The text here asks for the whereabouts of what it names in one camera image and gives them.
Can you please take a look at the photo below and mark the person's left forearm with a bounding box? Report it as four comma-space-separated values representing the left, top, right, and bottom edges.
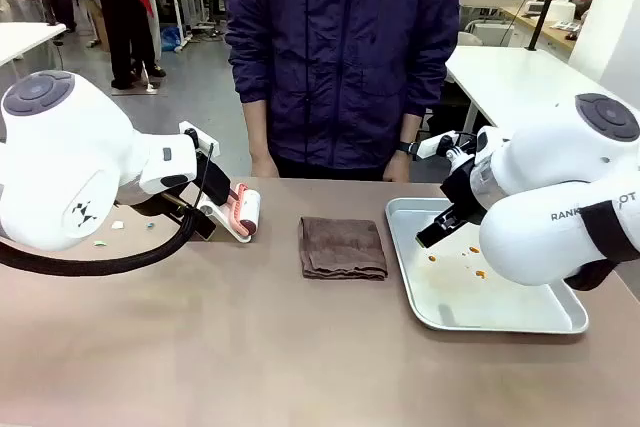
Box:
397, 111, 425, 146

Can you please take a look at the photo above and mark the blue plastic bag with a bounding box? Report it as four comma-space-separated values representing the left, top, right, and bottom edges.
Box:
160, 25, 184, 53

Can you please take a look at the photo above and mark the person's left hand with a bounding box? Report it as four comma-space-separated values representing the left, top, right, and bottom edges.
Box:
381, 151, 412, 183

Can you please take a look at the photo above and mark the person's right hand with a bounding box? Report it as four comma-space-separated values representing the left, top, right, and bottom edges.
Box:
250, 150, 280, 179

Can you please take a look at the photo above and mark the person in purple jacket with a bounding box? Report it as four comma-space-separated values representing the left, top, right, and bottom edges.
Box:
222, 0, 462, 182

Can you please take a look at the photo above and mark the white folded roller stand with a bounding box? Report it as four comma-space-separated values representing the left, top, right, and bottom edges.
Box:
195, 199, 253, 245

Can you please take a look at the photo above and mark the pink white lint roller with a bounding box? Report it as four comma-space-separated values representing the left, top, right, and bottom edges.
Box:
197, 156, 262, 244

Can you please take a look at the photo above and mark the large white table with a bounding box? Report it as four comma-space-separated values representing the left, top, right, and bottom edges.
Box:
443, 44, 629, 136

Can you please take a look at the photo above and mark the small white side table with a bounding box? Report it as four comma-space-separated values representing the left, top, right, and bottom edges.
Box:
0, 21, 68, 69

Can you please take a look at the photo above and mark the silver metal tray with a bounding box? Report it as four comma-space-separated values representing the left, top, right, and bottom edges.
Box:
384, 196, 590, 335

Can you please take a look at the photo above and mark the black arm cable wrap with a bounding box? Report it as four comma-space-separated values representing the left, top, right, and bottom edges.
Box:
563, 200, 640, 293

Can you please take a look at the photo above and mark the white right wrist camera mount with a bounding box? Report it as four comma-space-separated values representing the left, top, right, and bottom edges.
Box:
415, 130, 476, 164

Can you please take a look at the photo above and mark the brown towel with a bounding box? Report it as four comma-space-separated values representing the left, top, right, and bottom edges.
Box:
298, 216, 389, 282

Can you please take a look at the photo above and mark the wooden workbench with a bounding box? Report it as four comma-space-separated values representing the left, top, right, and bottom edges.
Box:
499, 4, 582, 61

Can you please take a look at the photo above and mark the bystander in white coat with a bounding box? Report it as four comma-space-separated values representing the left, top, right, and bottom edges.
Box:
75, 0, 167, 92

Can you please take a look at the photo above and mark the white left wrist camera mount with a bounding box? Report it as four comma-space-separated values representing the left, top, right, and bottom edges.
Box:
178, 120, 220, 159

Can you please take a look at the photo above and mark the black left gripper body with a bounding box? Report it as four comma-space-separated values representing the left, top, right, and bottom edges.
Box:
142, 188, 202, 224

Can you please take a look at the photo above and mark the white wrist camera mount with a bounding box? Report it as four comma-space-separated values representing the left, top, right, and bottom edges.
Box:
415, 130, 476, 164
178, 120, 220, 159

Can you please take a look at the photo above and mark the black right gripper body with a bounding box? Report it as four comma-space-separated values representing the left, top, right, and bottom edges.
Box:
439, 159, 489, 222

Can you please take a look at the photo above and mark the person's right forearm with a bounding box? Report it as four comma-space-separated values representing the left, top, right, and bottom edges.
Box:
241, 98, 274, 157

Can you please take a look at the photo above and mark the black braided cable sleeve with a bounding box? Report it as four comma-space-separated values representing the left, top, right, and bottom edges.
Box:
0, 209, 202, 278

